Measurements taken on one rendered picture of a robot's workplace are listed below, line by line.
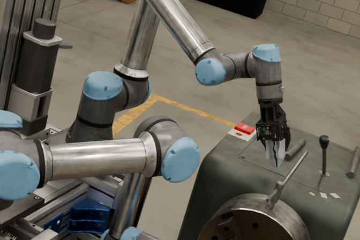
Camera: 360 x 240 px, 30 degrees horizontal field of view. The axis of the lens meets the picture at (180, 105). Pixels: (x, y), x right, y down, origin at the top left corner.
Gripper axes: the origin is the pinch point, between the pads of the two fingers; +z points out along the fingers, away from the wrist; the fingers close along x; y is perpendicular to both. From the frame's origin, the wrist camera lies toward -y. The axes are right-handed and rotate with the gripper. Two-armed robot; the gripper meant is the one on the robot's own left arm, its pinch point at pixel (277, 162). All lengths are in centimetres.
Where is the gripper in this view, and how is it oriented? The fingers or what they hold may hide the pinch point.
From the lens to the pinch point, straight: 202.4
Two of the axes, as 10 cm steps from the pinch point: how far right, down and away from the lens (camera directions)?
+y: -3.7, 2.3, -9.0
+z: 1.1, 9.7, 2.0
